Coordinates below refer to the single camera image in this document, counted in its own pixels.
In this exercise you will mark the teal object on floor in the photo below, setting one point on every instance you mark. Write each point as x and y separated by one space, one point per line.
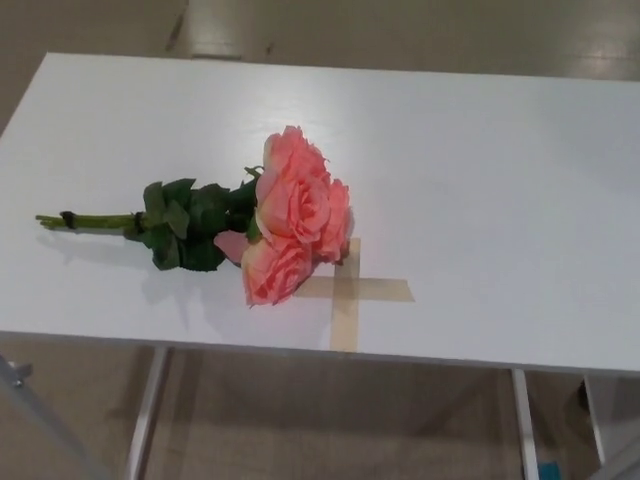
545 471

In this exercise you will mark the silver metal frame bar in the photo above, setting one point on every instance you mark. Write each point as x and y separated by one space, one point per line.
35 410

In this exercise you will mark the pink rose bouquet green stems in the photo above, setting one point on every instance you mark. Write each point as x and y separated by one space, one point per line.
295 210

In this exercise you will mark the grey metal bar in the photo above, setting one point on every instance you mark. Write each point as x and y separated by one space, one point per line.
622 462

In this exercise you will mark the short beige tape strip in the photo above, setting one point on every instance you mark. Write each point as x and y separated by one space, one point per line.
385 289

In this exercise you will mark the white table leg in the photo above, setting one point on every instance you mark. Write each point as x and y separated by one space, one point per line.
597 415
145 415
526 425

